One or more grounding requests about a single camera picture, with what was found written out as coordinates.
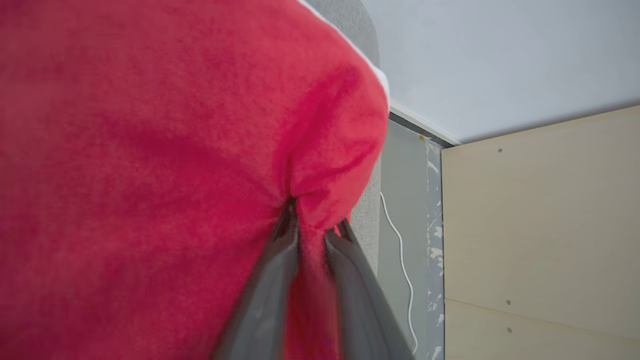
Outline red garment with wide white band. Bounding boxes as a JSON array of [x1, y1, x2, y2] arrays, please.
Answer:
[[0, 0, 391, 360]]

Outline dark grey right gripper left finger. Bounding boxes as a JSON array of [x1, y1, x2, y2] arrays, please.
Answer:
[[212, 197, 301, 360]]

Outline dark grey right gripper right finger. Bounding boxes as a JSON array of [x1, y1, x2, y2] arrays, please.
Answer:
[[323, 218, 416, 360]]

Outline large beige wooden panel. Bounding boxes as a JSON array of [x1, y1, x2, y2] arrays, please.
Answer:
[[440, 104, 640, 342]]

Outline white cable on floor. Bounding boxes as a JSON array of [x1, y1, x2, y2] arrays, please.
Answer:
[[379, 192, 419, 356]]

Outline grey fabric sofa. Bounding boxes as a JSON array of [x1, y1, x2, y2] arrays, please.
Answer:
[[305, 0, 385, 281]]

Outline white wall baseboard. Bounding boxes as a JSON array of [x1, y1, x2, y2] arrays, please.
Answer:
[[388, 100, 462, 148]]

